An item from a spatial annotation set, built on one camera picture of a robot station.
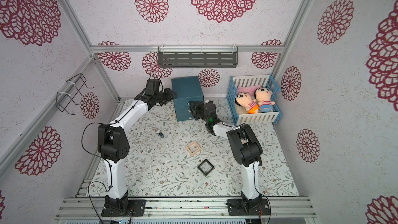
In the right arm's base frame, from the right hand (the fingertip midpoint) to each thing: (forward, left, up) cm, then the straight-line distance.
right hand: (192, 102), depth 94 cm
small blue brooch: (-13, +20, -17) cm, 29 cm away
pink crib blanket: (+21, -41, -8) cm, 47 cm away
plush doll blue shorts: (+11, -47, -4) cm, 48 cm away
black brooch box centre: (-33, -9, -19) cm, 39 cm away
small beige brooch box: (-24, -3, -17) cm, 30 cm away
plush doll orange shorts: (+8, -34, -5) cm, 35 cm away
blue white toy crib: (+1, -30, -12) cm, 33 cm away
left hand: (+3, +9, +4) cm, 11 cm away
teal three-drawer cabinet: (+9, +3, +3) cm, 10 cm away
